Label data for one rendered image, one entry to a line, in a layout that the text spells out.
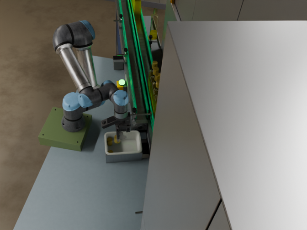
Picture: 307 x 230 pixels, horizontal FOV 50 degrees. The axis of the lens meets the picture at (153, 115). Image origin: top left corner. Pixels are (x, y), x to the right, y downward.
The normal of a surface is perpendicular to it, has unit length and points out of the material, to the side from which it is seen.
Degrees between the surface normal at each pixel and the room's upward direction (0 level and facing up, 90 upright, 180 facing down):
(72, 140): 4
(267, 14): 90
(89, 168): 0
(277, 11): 90
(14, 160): 0
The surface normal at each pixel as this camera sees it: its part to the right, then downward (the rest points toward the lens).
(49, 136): 0.15, -0.65
